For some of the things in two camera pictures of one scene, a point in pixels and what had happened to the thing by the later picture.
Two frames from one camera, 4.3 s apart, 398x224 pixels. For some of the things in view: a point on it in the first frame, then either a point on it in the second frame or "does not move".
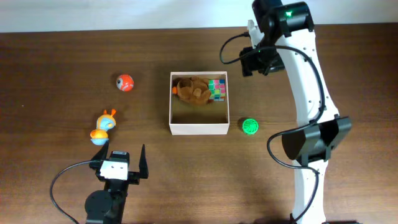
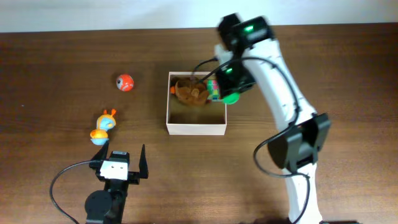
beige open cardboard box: [210, 119] does not move
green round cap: [250, 126] -> [231, 98]
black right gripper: [249, 63] -> [226, 87]
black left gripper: [134, 178] does not move
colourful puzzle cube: [217, 88] does not move
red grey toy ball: [125, 83] does not move
